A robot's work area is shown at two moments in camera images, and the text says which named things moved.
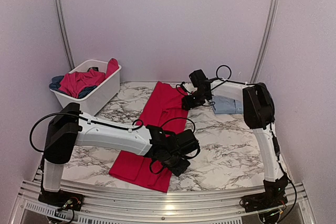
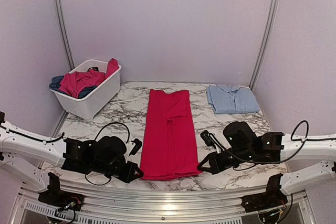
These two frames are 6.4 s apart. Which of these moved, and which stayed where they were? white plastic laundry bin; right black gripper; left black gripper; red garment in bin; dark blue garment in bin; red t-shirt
Moved: left black gripper; right black gripper; red t-shirt
Stayed: red garment in bin; dark blue garment in bin; white plastic laundry bin
